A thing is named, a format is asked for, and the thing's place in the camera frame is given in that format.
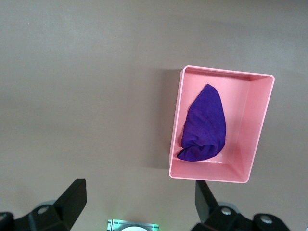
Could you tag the purple cloth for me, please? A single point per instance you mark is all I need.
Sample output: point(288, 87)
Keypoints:
point(207, 127)

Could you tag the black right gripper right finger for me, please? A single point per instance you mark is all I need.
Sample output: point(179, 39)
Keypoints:
point(216, 216)

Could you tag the pink plastic bin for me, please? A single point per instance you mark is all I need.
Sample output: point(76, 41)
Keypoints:
point(247, 134)

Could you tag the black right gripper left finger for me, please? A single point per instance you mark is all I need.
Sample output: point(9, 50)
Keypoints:
point(67, 207)

